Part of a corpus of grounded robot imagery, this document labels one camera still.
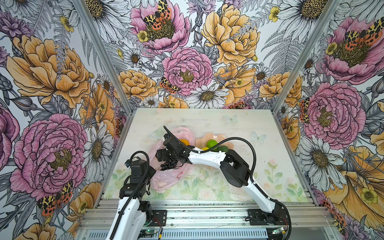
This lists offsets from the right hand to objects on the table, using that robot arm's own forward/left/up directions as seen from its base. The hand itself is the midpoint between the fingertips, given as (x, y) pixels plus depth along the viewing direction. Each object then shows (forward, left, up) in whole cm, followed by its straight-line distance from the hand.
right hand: (162, 158), depth 91 cm
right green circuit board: (-37, -58, -6) cm, 69 cm away
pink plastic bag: (-14, -5, +3) cm, 15 cm away
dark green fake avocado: (+5, -37, +1) cm, 38 cm away
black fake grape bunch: (-4, -4, -1) cm, 6 cm away
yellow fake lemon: (-11, -24, +26) cm, 37 cm away
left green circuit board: (-36, +3, -5) cm, 37 cm away
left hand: (-10, +5, +1) cm, 11 cm away
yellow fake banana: (+12, -13, -1) cm, 18 cm away
